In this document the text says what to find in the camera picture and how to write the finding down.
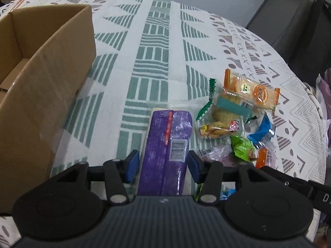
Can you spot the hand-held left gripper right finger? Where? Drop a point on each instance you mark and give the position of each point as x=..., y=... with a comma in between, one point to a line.
x=194, y=165

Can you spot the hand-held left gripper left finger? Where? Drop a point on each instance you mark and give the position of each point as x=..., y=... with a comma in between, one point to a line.
x=132, y=165

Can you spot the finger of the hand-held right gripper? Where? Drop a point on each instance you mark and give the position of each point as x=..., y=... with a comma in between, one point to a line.
x=284, y=177

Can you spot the purple snack packet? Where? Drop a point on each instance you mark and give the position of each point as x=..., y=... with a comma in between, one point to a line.
x=165, y=147

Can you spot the yellow snack packet pink label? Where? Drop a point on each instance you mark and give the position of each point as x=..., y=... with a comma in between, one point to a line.
x=218, y=131

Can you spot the blue snack packet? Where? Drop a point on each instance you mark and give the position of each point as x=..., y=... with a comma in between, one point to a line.
x=263, y=131

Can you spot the green snack packet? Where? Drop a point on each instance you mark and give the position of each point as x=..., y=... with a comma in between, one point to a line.
x=241, y=148

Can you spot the brown cardboard box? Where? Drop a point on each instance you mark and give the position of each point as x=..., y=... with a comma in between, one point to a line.
x=38, y=87

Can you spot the pink clear snack packet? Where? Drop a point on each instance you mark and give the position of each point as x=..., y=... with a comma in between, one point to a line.
x=219, y=156

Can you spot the small orange snack packet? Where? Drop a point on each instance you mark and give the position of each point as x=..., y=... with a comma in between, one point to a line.
x=261, y=157

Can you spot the clear cookie packet green edge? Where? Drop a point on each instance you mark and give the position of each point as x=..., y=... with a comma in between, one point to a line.
x=225, y=109

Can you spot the orange rice cracker packet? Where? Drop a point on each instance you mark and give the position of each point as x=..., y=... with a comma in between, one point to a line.
x=256, y=93

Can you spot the pink cloth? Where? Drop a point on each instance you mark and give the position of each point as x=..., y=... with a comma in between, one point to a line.
x=325, y=93

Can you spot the patterned blanket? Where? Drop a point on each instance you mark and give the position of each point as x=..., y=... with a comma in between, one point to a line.
x=160, y=51

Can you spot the black furniture panel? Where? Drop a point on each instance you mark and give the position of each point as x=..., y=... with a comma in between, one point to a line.
x=307, y=36

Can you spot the dark grey cabinet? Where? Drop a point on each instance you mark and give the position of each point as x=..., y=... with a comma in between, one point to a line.
x=281, y=2

